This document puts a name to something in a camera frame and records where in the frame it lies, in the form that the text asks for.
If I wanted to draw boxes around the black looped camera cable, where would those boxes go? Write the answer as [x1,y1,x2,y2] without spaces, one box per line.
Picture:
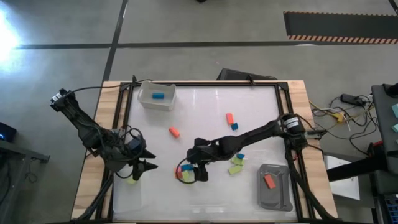
[175,157,200,185]
[113,124,147,180]

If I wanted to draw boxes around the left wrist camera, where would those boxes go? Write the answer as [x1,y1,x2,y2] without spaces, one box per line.
[127,138,144,154]

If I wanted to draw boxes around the black aluminium table frame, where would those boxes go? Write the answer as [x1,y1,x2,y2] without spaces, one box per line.
[105,80,307,223]

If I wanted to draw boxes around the long black cable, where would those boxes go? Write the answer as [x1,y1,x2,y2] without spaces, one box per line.
[63,75,153,96]

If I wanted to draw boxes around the grey plastic tray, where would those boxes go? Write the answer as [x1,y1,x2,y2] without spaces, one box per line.
[257,163,294,213]

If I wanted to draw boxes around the black power adapter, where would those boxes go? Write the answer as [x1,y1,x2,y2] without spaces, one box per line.
[340,93,367,107]

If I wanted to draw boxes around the small red object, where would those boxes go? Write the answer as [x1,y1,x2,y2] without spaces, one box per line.
[368,139,384,156]

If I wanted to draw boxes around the black desk leg beam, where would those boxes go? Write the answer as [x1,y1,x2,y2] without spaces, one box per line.
[326,146,389,183]

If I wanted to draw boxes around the black frame strut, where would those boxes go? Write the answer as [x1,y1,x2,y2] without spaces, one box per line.
[284,139,336,223]
[79,172,114,222]

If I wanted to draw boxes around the backlit keyboard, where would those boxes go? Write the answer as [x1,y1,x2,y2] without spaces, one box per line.
[382,193,398,224]

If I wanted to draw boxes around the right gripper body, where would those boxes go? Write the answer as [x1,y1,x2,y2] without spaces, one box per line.
[185,144,220,167]

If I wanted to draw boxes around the white plastic bin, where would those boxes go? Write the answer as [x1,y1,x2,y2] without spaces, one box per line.
[137,80,177,113]

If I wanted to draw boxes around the yellow cable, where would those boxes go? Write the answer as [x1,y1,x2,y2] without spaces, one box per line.
[309,101,374,124]

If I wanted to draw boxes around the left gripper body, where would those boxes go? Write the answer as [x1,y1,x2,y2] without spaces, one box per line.
[105,135,147,172]

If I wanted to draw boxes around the white paper sheet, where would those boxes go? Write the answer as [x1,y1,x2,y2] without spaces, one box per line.
[323,154,361,202]

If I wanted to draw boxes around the dark grey desk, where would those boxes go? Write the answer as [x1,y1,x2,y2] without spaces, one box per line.
[371,82,398,175]

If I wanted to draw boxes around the clear plastic container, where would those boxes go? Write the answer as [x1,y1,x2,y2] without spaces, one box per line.
[113,169,144,215]

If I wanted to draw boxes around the dark side desk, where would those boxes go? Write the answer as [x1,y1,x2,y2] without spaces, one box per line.
[0,139,51,224]

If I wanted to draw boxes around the flat green block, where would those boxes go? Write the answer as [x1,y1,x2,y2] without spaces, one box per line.
[227,164,244,175]

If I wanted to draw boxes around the black computer tower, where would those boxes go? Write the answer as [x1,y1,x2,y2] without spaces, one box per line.
[0,121,17,143]

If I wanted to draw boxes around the black rectangular case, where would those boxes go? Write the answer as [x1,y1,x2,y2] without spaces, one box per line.
[216,67,279,82]

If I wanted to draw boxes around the black hazard-striped floor mat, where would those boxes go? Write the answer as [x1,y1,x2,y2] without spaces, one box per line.
[283,11,398,45]

